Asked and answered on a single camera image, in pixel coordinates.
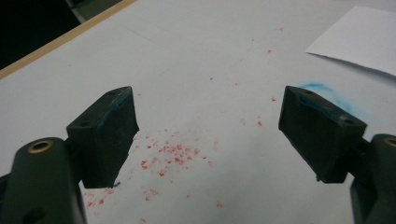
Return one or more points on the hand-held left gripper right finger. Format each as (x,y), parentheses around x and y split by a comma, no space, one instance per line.
(320,137)

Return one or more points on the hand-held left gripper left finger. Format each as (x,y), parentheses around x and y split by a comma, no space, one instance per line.
(102,140)

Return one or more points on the white paper sheet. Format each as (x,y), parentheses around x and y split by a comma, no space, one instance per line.
(358,37)

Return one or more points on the wooden table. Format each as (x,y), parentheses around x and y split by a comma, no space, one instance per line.
(62,39)

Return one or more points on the large white table cover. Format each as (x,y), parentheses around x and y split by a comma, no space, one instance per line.
(193,62)

